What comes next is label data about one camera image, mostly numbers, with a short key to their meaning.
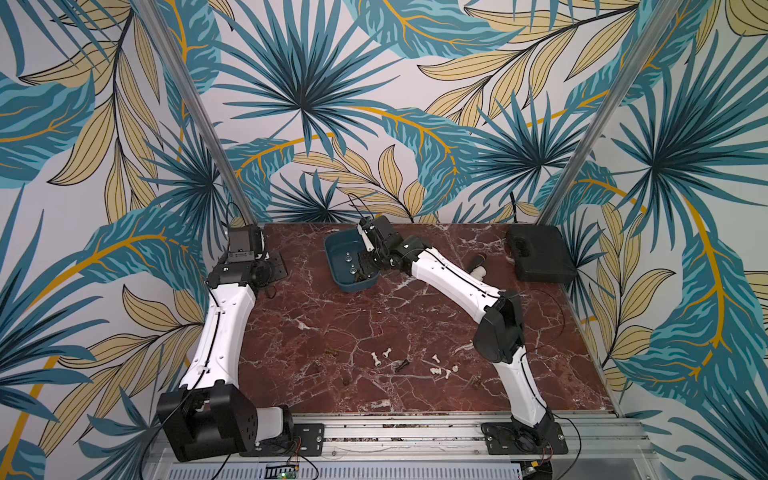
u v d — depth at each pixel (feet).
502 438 2.40
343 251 3.59
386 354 2.85
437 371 2.75
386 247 2.18
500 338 1.72
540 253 3.48
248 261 1.90
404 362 2.81
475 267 3.43
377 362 2.80
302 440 2.40
